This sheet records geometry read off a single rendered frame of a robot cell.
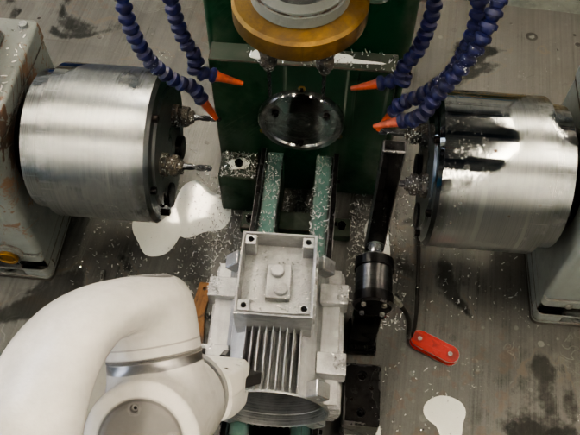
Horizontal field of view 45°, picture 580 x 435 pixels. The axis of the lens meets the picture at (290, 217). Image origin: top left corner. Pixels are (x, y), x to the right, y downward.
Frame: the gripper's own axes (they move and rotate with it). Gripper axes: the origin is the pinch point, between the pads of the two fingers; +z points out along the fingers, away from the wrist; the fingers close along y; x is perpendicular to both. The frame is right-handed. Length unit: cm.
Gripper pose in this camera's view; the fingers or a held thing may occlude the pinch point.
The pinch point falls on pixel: (211, 364)
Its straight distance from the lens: 82.4
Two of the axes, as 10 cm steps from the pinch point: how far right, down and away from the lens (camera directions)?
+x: 0.8, -10.0, 0.3
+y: 10.0, 0.8, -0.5
